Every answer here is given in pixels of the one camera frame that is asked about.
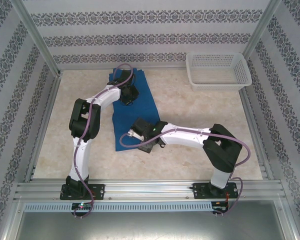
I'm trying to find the aluminium mounting rail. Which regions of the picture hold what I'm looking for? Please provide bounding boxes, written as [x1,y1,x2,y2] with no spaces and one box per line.
[13,178,283,201]

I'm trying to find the aluminium table side rail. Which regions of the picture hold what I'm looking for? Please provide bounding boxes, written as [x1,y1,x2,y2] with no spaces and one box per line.
[239,88,275,181]
[24,72,64,183]

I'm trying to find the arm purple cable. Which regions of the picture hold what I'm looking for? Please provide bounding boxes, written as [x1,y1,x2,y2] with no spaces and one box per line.
[72,63,135,220]
[121,127,251,219]

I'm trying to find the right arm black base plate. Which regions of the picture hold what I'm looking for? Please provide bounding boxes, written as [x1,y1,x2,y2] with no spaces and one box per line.
[192,181,240,200]

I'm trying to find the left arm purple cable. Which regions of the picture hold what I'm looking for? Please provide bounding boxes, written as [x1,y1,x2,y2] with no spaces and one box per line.
[72,63,135,220]

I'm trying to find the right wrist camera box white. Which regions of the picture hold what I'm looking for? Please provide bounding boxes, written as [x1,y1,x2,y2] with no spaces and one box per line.
[128,129,145,141]

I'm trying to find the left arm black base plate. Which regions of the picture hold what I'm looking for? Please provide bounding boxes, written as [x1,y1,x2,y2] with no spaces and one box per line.
[59,183,106,201]

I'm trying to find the left circuit board green light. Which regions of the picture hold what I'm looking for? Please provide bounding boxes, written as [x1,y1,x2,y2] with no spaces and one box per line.
[71,202,92,210]

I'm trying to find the blue long pants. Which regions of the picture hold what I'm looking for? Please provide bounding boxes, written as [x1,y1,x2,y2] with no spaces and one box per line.
[107,69,161,152]

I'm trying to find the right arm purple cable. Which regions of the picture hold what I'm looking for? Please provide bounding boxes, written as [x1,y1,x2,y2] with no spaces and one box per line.
[121,127,251,219]

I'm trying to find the grey metal sheet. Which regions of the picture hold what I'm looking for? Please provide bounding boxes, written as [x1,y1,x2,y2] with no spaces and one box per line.
[13,199,299,240]

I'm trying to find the white plastic mesh basket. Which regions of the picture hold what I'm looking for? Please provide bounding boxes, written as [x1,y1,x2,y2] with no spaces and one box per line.
[186,52,253,93]

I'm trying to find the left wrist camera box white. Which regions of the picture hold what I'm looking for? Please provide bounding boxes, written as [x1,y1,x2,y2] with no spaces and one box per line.
[128,129,145,141]

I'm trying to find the slotted grey cable duct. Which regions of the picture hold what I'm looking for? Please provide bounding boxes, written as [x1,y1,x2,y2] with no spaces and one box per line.
[23,201,213,213]

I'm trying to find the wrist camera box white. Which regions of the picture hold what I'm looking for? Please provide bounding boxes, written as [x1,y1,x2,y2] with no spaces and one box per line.
[128,129,145,141]

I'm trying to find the aluminium frame post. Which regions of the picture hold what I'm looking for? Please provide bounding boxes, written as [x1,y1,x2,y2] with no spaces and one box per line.
[11,0,63,76]
[241,0,283,62]

